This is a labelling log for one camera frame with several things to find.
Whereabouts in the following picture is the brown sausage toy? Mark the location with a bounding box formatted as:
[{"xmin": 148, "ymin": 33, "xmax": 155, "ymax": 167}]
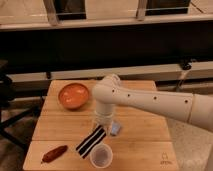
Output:
[{"xmin": 42, "ymin": 145, "xmax": 68, "ymax": 163}]

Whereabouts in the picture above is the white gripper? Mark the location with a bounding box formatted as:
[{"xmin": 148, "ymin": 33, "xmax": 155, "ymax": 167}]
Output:
[{"xmin": 93, "ymin": 113, "xmax": 114, "ymax": 131}]

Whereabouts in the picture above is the blue crumpled cloth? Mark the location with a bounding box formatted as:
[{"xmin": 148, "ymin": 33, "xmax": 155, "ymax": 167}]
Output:
[{"xmin": 110, "ymin": 121, "xmax": 121, "ymax": 136}]

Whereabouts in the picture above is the black clamp with cable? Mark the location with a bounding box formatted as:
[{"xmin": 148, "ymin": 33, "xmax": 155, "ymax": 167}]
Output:
[{"xmin": 174, "ymin": 59, "xmax": 196, "ymax": 92}]

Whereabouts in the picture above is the black office chair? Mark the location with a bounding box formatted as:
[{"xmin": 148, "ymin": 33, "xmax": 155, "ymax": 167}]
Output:
[{"xmin": 0, "ymin": 59, "xmax": 40, "ymax": 150}]

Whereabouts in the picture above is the orange bowl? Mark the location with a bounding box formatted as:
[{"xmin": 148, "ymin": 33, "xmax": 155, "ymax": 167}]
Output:
[{"xmin": 58, "ymin": 83, "xmax": 90, "ymax": 110}]

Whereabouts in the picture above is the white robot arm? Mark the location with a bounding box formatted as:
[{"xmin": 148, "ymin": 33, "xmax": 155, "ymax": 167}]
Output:
[{"xmin": 92, "ymin": 74, "xmax": 213, "ymax": 132}]

